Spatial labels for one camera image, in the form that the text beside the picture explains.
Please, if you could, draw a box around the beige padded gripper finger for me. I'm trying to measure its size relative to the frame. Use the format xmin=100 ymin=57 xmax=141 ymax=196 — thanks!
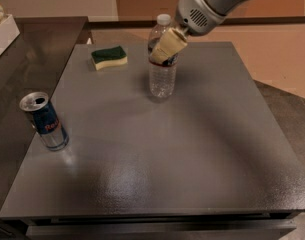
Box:
xmin=150 ymin=27 xmax=187 ymax=64

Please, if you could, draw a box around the clear plastic water bottle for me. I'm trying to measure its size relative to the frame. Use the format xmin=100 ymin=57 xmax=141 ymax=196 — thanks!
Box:
xmin=148 ymin=14 xmax=178 ymax=98

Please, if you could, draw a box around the green and yellow sponge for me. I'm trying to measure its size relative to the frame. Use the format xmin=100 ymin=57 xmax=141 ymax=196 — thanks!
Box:
xmin=91 ymin=46 xmax=128 ymax=70

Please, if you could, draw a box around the blue silver Red Bull can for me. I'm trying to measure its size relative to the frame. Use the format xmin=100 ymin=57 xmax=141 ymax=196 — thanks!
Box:
xmin=19 ymin=92 xmax=69 ymax=151

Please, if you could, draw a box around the white box on side table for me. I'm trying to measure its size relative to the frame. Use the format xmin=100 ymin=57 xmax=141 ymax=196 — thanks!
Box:
xmin=0 ymin=14 xmax=20 ymax=56

